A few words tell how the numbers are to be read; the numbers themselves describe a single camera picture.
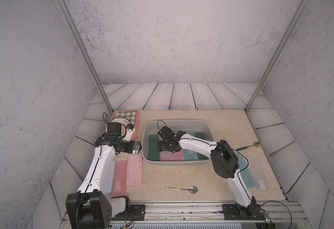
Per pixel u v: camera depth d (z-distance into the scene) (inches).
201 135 41.0
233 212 29.0
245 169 21.0
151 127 38.6
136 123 45.1
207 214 28.7
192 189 31.2
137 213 28.7
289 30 30.6
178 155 36.6
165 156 35.6
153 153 36.1
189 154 36.7
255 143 38.5
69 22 29.3
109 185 31.8
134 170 34.3
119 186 31.8
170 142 27.4
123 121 43.7
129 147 28.3
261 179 32.6
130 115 46.1
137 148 28.6
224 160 21.2
